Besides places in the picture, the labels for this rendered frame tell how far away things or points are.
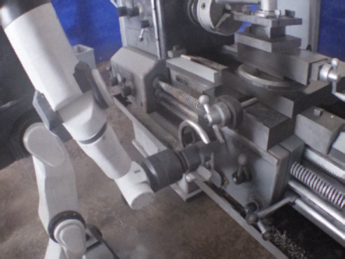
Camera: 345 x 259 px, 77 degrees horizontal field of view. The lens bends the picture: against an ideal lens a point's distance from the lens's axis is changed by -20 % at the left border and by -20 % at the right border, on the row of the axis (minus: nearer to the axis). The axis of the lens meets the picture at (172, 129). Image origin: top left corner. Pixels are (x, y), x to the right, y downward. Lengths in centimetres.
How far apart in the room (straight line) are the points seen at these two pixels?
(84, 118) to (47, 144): 26
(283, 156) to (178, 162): 29
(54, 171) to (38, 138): 12
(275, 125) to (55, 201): 68
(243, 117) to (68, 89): 51
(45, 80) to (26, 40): 7
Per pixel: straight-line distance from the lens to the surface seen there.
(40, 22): 41
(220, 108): 74
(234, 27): 134
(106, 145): 49
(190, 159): 65
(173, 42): 138
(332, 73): 76
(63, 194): 83
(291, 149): 77
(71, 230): 87
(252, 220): 73
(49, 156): 71
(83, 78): 42
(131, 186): 60
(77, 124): 46
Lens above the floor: 124
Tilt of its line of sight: 32 degrees down
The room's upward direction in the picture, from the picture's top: 6 degrees counter-clockwise
